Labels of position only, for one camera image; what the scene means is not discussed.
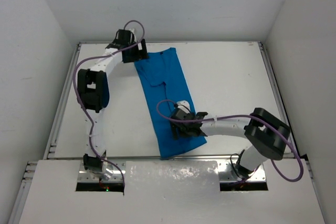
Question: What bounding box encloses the blue t shirt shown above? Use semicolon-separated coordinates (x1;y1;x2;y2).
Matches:
134;48;207;159

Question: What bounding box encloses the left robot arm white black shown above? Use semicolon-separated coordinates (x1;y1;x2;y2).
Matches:
73;28;149;174

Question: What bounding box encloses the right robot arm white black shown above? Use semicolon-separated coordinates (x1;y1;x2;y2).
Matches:
170;106;290;180

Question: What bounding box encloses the white front cover panel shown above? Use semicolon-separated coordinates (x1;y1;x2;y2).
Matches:
20;160;324;223

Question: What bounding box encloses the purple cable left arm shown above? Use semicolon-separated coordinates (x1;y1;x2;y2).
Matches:
73;19;145;189

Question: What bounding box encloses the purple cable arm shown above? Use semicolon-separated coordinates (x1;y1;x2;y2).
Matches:
156;99;305;183
73;19;145;189

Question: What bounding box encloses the silver metal base rail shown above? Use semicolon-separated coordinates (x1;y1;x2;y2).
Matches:
77;155;267;183

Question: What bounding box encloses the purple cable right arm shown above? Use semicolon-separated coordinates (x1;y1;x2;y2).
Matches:
156;99;305;183

